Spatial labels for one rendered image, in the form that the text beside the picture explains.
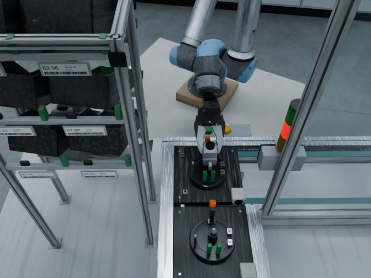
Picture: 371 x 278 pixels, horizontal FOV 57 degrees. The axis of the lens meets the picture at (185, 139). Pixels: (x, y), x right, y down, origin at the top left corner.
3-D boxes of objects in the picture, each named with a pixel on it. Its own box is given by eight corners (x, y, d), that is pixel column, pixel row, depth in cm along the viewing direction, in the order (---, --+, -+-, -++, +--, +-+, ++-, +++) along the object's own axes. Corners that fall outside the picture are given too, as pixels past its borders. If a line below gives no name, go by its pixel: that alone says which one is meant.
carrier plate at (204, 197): (174, 150, 131) (174, 146, 129) (236, 150, 131) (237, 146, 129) (173, 205, 115) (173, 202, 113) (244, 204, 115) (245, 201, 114)
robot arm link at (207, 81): (220, 74, 111) (195, 75, 110) (221, 88, 110) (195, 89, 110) (218, 80, 118) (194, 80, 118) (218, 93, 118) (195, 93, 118)
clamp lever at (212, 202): (208, 218, 107) (208, 199, 103) (214, 218, 107) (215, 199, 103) (208, 226, 104) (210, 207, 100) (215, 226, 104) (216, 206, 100)
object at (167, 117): (160, 41, 199) (159, 37, 197) (312, 91, 171) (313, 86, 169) (82, 116, 159) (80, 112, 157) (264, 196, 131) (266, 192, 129)
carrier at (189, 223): (173, 209, 114) (173, 189, 104) (244, 208, 114) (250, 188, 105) (173, 284, 98) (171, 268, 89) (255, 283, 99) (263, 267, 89)
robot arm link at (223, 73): (206, 57, 131) (197, 48, 121) (232, 67, 128) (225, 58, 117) (198, 76, 132) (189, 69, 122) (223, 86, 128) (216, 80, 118)
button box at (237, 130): (198, 133, 143) (199, 123, 138) (248, 133, 143) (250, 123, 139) (199, 146, 138) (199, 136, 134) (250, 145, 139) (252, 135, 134)
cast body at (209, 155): (202, 150, 117) (202, 137, 111) (215, 150, 117) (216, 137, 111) (203, 170, 111) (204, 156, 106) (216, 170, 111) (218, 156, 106)
